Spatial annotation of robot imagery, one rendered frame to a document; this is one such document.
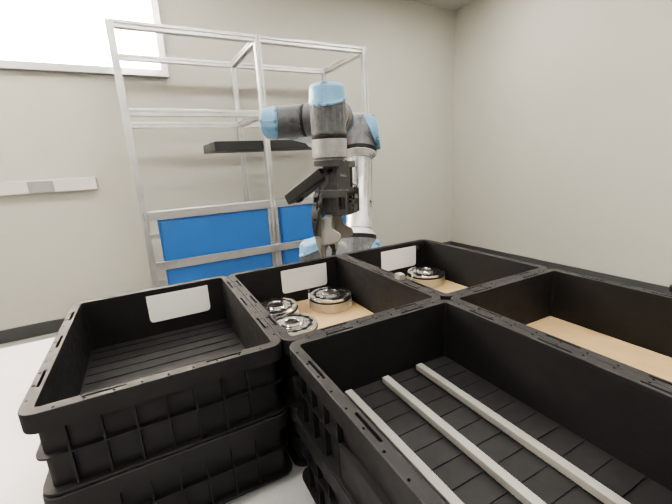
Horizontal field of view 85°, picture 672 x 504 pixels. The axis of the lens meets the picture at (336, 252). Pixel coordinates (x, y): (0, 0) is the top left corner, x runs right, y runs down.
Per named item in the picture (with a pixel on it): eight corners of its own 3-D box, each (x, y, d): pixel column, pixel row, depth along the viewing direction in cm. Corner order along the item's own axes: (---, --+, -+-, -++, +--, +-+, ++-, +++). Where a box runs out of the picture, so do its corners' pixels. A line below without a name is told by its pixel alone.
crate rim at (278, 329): (227, 284, 86) (226, 274, 86) (339, 262, 99) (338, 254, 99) (286, 358, 52) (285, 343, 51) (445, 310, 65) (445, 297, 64)
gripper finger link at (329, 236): (337, 260, 77) (339, 216, 77) (312, 258, 80) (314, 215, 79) (343, 259, 80) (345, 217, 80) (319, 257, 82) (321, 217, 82)
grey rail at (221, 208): (140, 219, 232) (139, 212, 230) (365, 195, 309) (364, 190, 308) (141, 221, 223) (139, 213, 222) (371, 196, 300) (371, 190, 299)
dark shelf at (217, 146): (203, 153, 277) (202, 145, 276) (341, 148, 331) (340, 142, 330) (215, 150, 238) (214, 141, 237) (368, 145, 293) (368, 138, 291)
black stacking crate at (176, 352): (87, 357, 75) (74, 305, 72) (232, 322, 88) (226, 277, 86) (42, 511, 41) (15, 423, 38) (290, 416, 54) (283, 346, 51)
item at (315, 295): (304, 293, 92) (304, 290, 92) (340, 286, 96) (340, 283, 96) (318, 306, 83) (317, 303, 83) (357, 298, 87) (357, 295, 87)
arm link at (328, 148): (304, 140, 76) (322, 141, 83) (306, 162, 77) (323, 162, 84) (337, 137, 73) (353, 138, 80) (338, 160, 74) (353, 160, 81)
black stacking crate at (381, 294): (233, 321, 88) (227, 277, 86) (340, 296, 101) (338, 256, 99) (292, 415, 54) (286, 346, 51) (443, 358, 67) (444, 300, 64)
